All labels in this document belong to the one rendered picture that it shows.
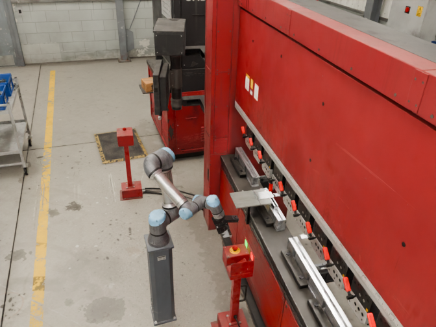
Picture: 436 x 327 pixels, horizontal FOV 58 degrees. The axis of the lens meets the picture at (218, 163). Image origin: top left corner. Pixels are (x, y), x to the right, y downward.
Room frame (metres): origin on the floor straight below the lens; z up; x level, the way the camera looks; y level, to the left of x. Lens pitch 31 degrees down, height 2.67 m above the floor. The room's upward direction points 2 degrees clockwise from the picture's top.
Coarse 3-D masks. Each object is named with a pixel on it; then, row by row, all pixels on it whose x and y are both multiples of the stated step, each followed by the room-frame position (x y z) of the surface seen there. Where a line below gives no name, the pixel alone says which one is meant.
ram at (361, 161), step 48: (240, 48) 3.10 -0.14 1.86; (288, 48) 2.24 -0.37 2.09; (240, 96) 3.03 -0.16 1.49; (288, 96) 2.17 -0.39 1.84; (336, 96) 1.69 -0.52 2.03; (384, 96) 1.41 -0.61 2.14; (288, 144) 2.09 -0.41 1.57; (336, 144) 1.61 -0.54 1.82; (384, 144) 1.32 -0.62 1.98; (432, 144) 1.11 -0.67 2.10; (336, 192) 1.54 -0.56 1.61; (384, 192) 1.25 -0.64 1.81; (432, 192) 1.05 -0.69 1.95; (384, 240) 1.18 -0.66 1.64; (432, 240) 0.99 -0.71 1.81; (384, 288) 1.11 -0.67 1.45; (432, 288) 0.93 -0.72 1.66
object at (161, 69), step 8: (160, 64) 3.45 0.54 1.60; (168, 64) 3.56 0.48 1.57; (160, 72) 3.32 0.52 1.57; (168, 72) 3.49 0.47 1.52; (152, 80) 3.18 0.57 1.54; (160, 80) 3.20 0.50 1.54; (168, 80) 3.45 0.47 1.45; (160, 88) 3.20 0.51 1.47; (168, 88) 3.41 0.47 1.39; (160, 96) 3.19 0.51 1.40; (168, 96) 3.38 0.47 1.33; (160, 104) 3.20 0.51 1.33; (160, 112) 3.17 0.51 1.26
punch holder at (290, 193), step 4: (288, 184) 2.01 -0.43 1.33; (288, 188) 2.00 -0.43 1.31; (292, 188) 1.96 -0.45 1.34; (284, 192) 2.04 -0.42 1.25; (288, 192) 2.00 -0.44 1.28; (292, 192) 1.95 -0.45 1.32; (288, 196) 1.99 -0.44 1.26; (292, 196) 1.94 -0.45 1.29; (296, 196) 1.91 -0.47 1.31; (284, 200) 2.03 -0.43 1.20; (288, 200) 1.98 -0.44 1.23; (296, 200) 1.91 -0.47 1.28; (288, 204) 1.97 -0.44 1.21; (296, 204) 1.91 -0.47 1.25; (288, 208) 1.96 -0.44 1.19; (292, 212) 1.91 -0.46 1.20
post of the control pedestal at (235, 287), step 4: (232, 280) 1.96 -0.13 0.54; (236, 280) 1.94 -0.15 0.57; (240, 280) 1.95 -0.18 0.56; (232, 284) 1.96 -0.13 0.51; (236, 284) 1.94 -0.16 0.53; (240, 284) 1.95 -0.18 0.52; (232, 288) 1.95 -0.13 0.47; (236, 288) 1.94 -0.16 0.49; (240, 288) 1.95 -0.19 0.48; (232, 292) 1.95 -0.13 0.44; (236, 292) 1.94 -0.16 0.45; (232, 296) 1.94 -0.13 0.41; (236, 296) 1.94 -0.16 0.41; (232, 300) 1.94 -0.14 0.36; (236, 300) 1.94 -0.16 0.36; (232, 304) 1.94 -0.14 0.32; (236, 304) 1.94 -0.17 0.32; (232, 308) 1.94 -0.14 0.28; (236, 308) 1.94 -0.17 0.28; (232, 312) 1.94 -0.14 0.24; (236, 312) 1.94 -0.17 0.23; (232, 316) 1.94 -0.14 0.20; (232, 320) 1.94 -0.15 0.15
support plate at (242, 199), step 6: (240, 192) 2.38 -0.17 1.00; (246, 192) 2.39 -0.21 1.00; (252, 192) 2.39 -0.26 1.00; (234, 198) 2.31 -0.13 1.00; (240, 198) 2.31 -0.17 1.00; (246, 198) 2.31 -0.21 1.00; (252, 198) 2.32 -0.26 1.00; (234, 204) 2.24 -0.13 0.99; (240, 204) 2.23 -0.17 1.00; (246, 204) 2.24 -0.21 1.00; (252, 204) 2.24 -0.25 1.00; (258, 204) 2.24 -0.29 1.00; (264, 204) 2.25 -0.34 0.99
